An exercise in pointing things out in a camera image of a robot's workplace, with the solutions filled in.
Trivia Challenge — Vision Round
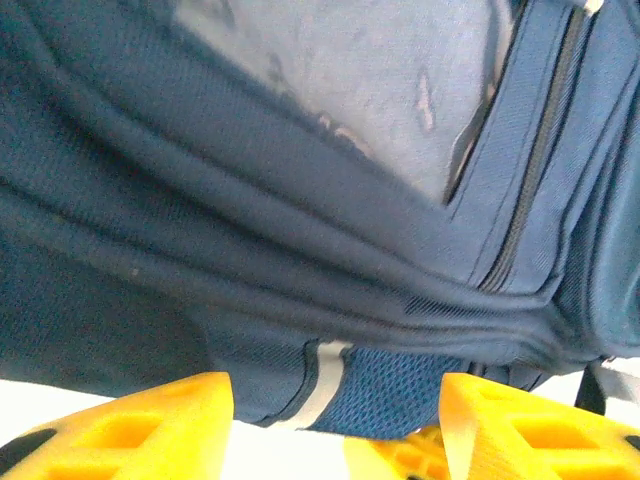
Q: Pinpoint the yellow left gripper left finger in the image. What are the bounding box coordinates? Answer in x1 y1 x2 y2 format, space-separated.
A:
0 370 235 480

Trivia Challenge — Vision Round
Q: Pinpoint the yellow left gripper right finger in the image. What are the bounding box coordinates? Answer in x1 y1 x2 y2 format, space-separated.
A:
439 372 640 480

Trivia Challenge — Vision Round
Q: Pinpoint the navy blue backpack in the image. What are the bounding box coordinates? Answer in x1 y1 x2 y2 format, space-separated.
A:
0 0 640 441

